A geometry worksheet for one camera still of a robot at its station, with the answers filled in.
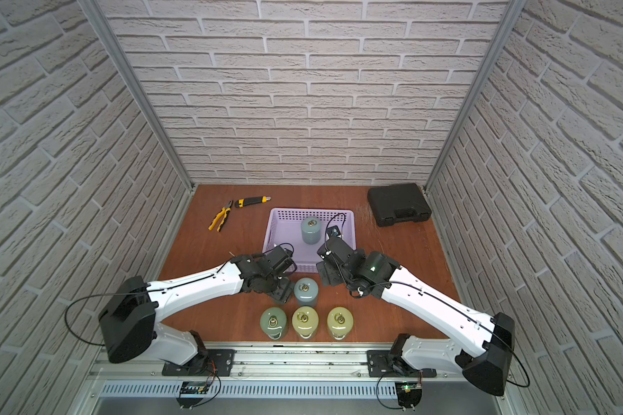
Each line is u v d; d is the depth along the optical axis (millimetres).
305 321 737
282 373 726
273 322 726
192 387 725
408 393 707
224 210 1093
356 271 501
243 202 1109
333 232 643
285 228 1035
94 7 692
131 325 407
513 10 686
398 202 1080
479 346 388
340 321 734
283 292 737
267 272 630
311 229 954
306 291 793
